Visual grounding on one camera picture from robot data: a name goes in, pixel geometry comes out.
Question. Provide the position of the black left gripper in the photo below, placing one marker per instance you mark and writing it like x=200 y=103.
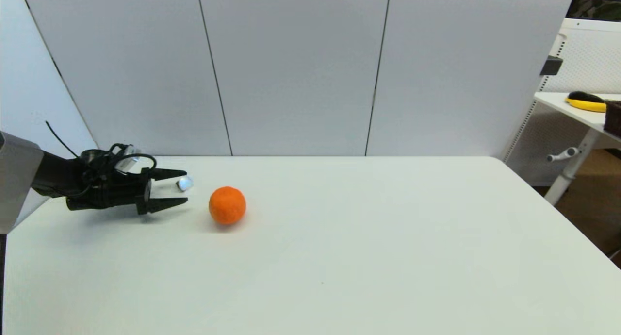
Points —
x=111 y=192

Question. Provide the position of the grey silver coffee capsule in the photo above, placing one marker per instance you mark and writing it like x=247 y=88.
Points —
x=185 y=183

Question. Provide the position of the orange fruit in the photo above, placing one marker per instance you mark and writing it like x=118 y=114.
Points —
x=227 y=205

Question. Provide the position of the black clamp on panel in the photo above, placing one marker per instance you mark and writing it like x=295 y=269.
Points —
x=551 y=66

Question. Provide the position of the white side table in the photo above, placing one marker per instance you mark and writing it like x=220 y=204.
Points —
x=563 y=104

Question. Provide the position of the yellow and black object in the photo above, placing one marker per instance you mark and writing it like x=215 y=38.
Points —
x=586 y=104

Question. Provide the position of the white pegboard panel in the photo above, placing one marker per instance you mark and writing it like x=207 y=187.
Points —
x=589 y=58

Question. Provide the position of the dark brown box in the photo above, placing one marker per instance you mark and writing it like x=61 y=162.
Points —
x=613 y=119

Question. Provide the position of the dark monitor screen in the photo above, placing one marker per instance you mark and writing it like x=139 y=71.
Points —
x=596 y=5

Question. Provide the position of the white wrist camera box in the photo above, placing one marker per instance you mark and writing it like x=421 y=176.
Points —
x=129 y=159

